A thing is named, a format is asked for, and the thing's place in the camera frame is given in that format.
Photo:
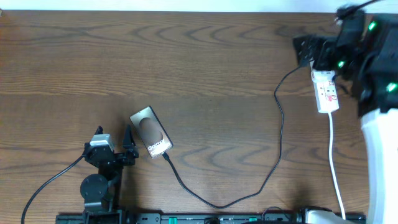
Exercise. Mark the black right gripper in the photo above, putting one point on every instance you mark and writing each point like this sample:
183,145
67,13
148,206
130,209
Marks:
324,46

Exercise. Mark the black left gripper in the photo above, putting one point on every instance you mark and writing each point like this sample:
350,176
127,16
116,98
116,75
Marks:
130,150

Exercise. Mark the white power strip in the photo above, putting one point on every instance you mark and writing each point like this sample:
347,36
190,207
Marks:
326,97

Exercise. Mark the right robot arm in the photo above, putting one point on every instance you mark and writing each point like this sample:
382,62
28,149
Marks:
366,55

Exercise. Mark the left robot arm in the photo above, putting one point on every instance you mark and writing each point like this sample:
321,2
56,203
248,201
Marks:
101,191

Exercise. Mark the white USB charger adapter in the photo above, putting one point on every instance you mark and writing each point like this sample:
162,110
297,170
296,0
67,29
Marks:
319,76

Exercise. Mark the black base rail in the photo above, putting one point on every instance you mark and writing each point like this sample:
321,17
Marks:
156,218

